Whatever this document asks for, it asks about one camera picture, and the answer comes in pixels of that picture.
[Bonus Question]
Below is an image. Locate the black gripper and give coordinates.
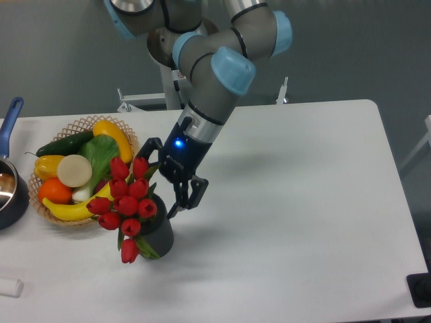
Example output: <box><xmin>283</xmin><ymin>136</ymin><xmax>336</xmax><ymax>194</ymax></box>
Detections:
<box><xmin>136</xmin><ymin>121</ymin><xmax>212</xmax><ymax>219</ymax></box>

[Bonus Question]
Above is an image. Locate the red tulip bouquet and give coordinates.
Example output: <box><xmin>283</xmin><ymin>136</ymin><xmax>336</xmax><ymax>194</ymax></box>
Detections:
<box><xmin>86</xmin><ymin>157</ymin><xmax>160</xmax><ymax>263</ymax></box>

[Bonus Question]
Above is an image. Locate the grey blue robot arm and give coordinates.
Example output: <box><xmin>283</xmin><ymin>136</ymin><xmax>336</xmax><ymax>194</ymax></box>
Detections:
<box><xmin>105</xmin><ymin>1</ymin><xmax>293</xmax><ymax>217</ymax></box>

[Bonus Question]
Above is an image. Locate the dark grey ribbed vase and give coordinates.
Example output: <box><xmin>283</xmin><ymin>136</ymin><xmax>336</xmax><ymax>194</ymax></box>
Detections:
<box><xmin>140</xmin><ymin>194</ymin><xmax>174</xmax><ymax>259</ymax></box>

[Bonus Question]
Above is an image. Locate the green bok choy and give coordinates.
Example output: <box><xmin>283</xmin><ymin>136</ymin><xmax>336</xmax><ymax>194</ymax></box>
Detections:
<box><xmin>72</xmin><ymin>135</ymin><xmax>119</xmax><ymax>203</ymax></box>

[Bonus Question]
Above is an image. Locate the yellow squash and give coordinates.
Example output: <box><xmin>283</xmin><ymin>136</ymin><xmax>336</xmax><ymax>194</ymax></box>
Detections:
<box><xmin>93</xmin><ymin>120</ymin><xmax>133</xmax><ymax>164</ymax></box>

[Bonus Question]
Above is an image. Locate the woven wicker basket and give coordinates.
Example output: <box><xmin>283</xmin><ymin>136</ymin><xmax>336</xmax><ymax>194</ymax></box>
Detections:
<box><xmin>28</xmin><ymin>115</ymin><xmax>139</xmax><ymax>226</ymax></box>

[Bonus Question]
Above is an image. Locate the beige round disc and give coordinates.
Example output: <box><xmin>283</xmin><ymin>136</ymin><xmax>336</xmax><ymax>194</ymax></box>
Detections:
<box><xmin>57</xmin><ymin>155</ymin><xmax>92</xmax><ymax>188</ymax></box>

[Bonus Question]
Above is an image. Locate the green cucumber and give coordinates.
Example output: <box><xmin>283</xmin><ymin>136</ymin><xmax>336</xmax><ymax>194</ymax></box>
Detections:
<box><xmin>26</xmin><ymin>131</ymin><xmax>94</xmax><ymax>157</ymax></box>

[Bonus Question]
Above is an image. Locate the yellow banana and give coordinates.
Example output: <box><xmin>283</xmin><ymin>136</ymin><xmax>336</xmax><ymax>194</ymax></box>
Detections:
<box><xmin>42</xmin><ymin>184</ymin><xmax>113</xmax><ymax>222</ymax></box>

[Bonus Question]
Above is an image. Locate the orange fruit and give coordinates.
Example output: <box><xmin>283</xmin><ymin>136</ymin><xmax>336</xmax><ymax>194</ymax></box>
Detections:
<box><xmin>38</xmin><ymin>178</ymin><xmax>72</xmax><ymax>205</ymax></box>

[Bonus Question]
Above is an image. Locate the yellow bell pepper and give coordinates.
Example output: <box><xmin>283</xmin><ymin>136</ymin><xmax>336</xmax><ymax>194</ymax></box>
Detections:
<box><xmin>34</xmin><ymin>155</ymin><xmax>65</xmax><ymax>181</ymax></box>

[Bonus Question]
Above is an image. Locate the white cylinder object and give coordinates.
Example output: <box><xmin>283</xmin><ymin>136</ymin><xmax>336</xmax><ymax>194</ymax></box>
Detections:
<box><xmin>0</xmin><ymin>277</ymin><xmax>24</xmax><ymax>298</ymax></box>

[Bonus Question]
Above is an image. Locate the white furniture piece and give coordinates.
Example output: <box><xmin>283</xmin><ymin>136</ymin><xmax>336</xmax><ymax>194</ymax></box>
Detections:
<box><xmin>399</xmin><ymin>115</ymin><xmax>430</xmax><ymax>177</ymax></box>

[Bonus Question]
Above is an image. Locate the black device at table edge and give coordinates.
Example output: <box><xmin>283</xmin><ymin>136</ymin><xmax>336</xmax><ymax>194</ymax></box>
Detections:
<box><xmin>406</xmin><ymin>273</ymin><xmax>430</xmax><ymax>308</ymax></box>

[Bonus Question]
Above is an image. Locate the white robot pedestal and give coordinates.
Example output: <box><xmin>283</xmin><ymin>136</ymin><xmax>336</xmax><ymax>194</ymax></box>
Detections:
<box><xmin>146</xmin><ymin>16</ymin><xmax>222</xmax><ymax>110</ymax></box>

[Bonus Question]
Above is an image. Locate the white metal base frame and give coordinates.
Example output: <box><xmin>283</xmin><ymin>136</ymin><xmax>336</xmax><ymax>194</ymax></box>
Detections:
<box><xmin>117</xmin><ymin>76</ymin><xmax>289</xmax><ymax>113</ymax></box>

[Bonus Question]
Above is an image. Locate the blue handled saucepan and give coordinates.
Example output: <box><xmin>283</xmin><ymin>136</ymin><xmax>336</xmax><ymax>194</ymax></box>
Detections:
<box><xmin>1</xmin><ymin>97</ymin><xmax>30</xmax><ymax>229</ymax></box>

